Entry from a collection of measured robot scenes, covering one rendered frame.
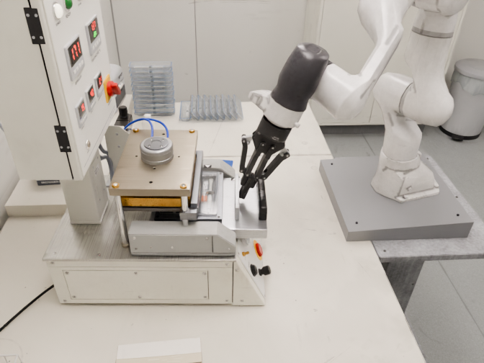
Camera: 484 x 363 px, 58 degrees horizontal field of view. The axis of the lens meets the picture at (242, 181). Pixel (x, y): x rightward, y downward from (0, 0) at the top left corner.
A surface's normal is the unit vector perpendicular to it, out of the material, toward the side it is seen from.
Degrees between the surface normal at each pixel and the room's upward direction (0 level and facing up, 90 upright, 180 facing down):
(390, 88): 59
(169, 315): 0
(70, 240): 0
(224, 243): 90
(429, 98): 63
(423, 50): 83
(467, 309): 0
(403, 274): 90
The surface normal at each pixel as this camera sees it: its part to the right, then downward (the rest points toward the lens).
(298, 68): -0.51, 0.22
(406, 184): 0.26, 0.54
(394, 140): -0.69, 0.45
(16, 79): 0.01, 0.58
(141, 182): 0.03, -0.81
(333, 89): -0.42, -0.10
